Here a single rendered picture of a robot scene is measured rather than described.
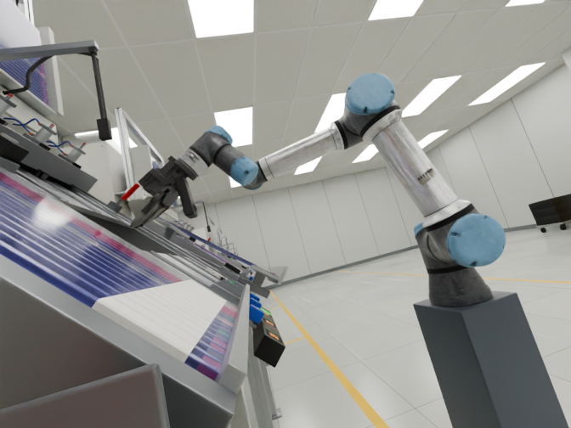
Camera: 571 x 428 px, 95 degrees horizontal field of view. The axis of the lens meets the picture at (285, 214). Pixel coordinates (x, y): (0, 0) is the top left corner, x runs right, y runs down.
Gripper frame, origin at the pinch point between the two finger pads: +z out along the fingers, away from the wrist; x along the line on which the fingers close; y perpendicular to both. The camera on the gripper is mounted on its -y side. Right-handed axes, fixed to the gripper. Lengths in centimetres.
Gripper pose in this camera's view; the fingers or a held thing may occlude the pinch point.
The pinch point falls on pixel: (138, 226)
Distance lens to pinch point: 79.7
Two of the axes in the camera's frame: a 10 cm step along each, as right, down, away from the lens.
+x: 1.3, -1.9, -9.7
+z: -6.4, 7.3, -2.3
